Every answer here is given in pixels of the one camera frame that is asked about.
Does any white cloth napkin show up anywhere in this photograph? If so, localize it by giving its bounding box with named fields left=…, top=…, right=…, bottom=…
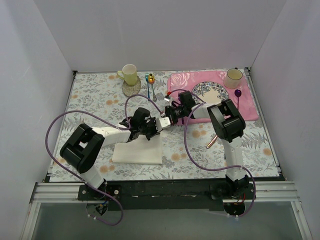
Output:
left=112, top=133, right=163, bottom=165

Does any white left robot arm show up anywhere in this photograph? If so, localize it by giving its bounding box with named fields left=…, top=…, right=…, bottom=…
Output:
left=59, top=107, right=162, bottom=200

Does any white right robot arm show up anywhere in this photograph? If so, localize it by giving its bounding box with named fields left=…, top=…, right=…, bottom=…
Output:
left=164, top=91, right=250, bottom=199

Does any pink floral placemat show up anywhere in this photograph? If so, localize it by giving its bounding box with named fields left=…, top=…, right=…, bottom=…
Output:
left=167, top=70, right=259, bottom=121

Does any woven round coaster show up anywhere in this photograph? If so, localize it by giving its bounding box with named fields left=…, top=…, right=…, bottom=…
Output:
left=122, top=77, right=141, bottom=97

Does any blue floral plate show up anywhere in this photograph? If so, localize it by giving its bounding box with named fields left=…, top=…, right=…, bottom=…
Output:
left=191, top=81, right=229, bottom=104

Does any rainbow gold spoon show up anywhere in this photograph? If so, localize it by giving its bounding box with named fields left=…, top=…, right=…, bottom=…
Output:
left=147, top=73, right=157, bottom=102

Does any blue fork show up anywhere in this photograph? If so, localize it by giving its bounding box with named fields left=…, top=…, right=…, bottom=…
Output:
left=145, top=73, right=150, bottom=98

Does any yellow green mug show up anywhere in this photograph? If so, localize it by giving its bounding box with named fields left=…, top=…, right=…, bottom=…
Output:
left=117, top=64, right=137, bottom=86

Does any cream enamel mug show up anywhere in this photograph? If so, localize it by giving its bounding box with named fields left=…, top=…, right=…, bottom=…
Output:
left=223, top=68, right=243, bottom=89

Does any purple spoon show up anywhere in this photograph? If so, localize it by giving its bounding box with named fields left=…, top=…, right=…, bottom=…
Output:
left=234, top=89, right=242, bottom=109

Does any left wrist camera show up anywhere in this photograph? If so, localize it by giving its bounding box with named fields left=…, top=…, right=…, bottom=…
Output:
left=156, top=117, right=171, bottom=132

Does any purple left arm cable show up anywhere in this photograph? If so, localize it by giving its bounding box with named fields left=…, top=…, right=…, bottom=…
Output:
left=44, top=94, right=166, bottom=226

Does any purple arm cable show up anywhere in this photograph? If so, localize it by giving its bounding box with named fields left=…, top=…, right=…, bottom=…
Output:
left=166, top=88, right=257, bottom=219
left=44, top=94, right=166, bottom=226

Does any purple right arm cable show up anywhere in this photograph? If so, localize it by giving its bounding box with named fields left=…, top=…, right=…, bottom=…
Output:
left=166, top=88, right=257, bottom=219

